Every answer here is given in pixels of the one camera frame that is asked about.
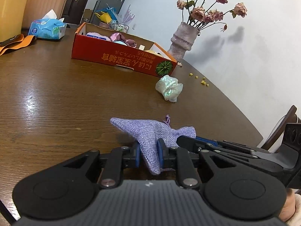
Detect purple fabric pouch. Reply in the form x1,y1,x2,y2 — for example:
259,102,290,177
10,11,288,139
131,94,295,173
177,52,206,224
110,115,196,175

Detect iridescent white scrunchie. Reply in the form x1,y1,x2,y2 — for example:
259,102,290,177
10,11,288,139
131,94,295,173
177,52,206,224
155,75,183,103

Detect pink satin scrunchie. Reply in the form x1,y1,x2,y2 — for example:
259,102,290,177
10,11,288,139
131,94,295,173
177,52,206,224
110,32,137,48

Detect pink towel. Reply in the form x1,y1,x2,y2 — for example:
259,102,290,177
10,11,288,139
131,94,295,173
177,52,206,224
86,32,111,41

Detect person's right hand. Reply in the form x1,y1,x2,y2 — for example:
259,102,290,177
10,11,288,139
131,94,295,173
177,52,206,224
279,188,301,226

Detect wooden chair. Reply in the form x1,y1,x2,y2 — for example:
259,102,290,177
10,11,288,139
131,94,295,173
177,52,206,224
261,105,300,150

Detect yellow petal crumbs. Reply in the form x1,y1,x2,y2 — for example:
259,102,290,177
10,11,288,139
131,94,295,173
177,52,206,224
189,73,209,87

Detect pink ceramic vase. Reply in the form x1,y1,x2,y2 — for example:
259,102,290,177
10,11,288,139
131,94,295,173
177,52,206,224
167,22,201,61

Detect red cardboard box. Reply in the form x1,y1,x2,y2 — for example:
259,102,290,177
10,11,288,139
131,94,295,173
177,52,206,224
71,22,177,77

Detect dried pink roses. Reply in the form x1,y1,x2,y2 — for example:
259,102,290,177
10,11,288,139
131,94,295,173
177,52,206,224
171,0,248,32

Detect yellow blue bags pile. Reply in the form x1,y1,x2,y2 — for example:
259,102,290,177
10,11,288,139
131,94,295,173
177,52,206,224
94,5,118,24

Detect blue tissue pack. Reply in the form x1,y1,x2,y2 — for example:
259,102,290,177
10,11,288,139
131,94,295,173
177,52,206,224
28,9,67,40

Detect dark brown door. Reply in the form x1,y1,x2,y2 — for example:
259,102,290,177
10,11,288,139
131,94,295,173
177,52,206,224
62,0,88,24

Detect pink suitcase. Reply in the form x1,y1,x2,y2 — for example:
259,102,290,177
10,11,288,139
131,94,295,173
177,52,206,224
22,0,67,29

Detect yellow thermos jug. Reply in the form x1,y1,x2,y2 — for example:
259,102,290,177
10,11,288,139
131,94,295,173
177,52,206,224
0,0,27,42

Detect wire storage cart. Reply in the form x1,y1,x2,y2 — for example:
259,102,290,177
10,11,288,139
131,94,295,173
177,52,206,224
109,20,129,33

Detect orange cloth strap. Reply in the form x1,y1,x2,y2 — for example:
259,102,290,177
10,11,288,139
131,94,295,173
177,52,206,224
0,34,37,57

